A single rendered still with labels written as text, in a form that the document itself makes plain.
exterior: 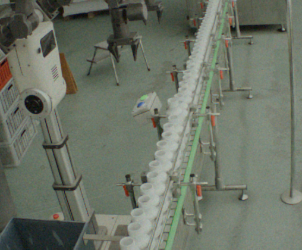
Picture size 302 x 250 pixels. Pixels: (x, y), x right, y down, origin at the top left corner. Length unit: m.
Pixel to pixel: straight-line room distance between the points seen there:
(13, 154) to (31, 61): 2.06
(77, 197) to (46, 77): 0.66
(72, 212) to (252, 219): 1.15
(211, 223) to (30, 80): 1.51
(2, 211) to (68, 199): 0.97
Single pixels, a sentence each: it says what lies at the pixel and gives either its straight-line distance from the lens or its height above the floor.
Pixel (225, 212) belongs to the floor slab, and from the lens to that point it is 3.04.
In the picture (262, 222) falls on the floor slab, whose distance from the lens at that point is 2.94.
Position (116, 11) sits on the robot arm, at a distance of 1.62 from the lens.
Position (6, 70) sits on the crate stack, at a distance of 3.99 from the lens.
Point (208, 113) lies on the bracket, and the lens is 1.84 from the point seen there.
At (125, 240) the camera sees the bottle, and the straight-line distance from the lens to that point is 1.19.
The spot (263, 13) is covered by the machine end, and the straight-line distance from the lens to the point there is 6.10.
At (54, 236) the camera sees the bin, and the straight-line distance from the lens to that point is 1.73.
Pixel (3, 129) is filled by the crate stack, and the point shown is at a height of 0.37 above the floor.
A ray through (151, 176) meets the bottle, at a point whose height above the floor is 1.15.
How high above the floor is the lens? 1.94
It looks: 28 degrees down
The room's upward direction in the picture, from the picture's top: 10 degrees counter-clockwise
